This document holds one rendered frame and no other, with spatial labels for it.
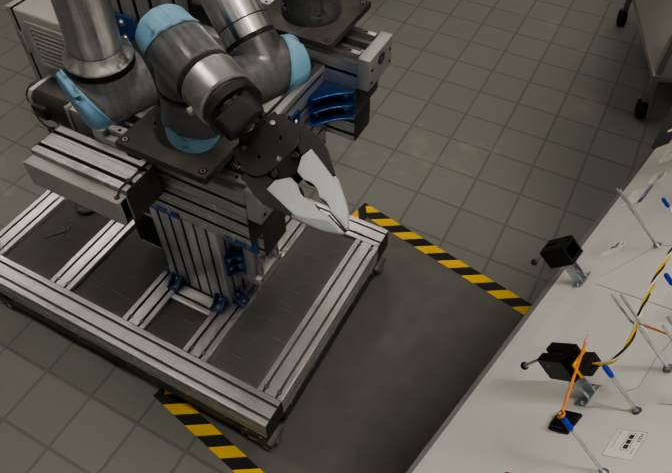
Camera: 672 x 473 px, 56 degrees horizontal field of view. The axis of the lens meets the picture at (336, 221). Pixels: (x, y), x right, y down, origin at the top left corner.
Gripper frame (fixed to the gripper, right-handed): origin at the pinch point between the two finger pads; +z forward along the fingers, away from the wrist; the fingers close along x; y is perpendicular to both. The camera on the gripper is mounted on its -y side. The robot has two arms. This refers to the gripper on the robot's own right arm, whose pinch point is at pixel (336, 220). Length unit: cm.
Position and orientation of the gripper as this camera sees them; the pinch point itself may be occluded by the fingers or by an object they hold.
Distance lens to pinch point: 62.9
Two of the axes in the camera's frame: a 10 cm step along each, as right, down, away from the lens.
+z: 6.3, 7.0, -3.5
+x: -7.4, 6.7, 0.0
